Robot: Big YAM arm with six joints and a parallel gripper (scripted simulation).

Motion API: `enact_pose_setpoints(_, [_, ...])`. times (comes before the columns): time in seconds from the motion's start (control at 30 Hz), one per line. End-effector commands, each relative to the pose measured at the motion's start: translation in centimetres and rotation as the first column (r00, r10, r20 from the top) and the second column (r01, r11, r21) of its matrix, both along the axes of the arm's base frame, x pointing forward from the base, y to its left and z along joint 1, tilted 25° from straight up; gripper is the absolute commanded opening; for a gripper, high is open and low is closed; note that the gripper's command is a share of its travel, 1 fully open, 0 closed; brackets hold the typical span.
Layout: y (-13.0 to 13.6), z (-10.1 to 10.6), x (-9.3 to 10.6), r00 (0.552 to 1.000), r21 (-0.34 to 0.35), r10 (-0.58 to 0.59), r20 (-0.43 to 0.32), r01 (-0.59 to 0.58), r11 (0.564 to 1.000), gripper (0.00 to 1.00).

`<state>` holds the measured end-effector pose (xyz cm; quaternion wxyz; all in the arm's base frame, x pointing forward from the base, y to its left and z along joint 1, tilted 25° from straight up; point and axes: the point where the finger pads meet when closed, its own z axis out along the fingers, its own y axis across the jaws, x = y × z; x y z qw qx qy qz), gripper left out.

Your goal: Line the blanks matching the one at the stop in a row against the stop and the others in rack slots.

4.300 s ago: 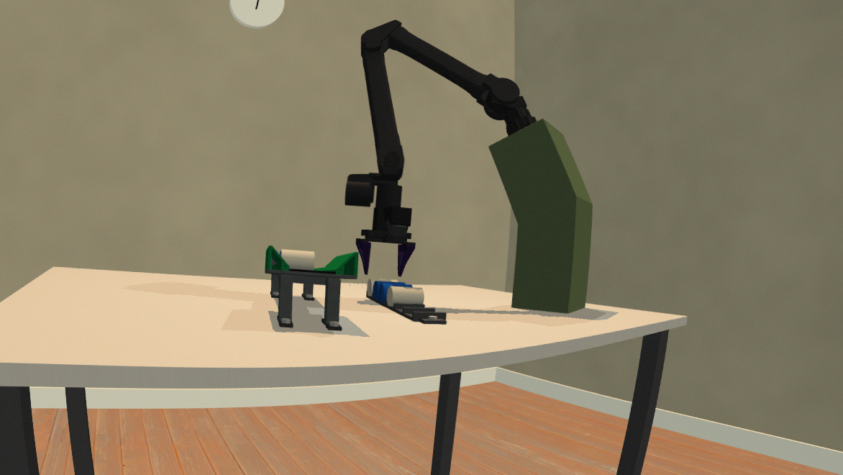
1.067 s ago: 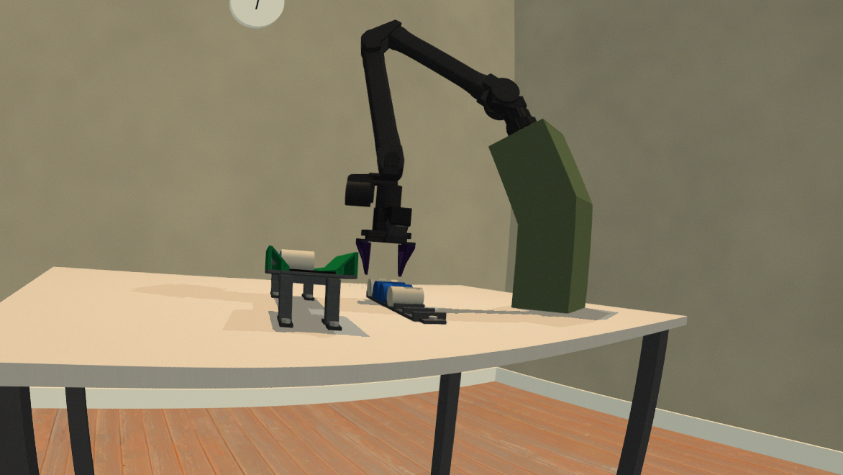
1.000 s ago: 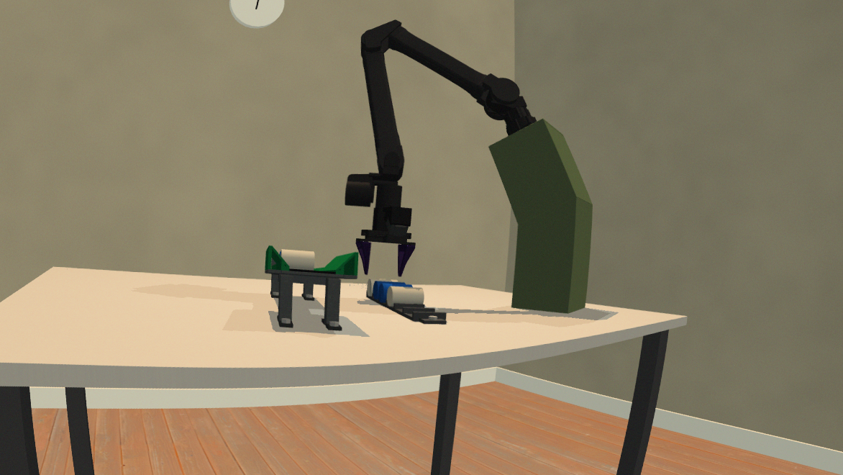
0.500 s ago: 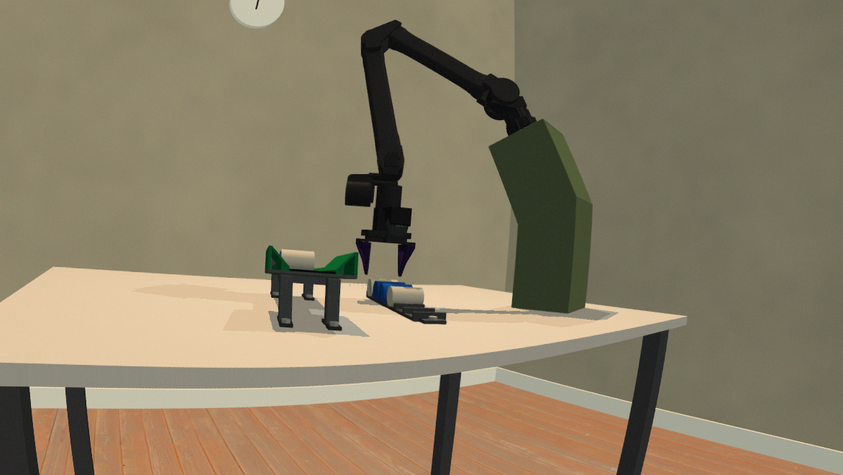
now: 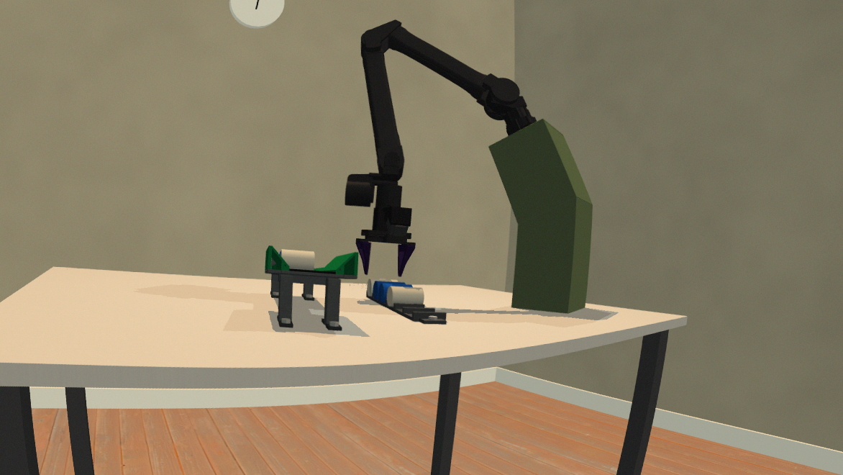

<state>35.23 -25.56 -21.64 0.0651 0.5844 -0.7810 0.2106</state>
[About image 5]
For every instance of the beige cylinder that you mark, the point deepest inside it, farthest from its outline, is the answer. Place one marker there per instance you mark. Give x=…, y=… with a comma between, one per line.
x=405, y=295
x=298, y=259
x=371, y=283

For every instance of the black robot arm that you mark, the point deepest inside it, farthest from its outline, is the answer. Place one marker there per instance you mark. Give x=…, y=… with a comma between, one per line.
x=503, y=95

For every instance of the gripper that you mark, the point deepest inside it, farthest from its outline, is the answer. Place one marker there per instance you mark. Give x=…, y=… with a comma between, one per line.
x=404, y=250

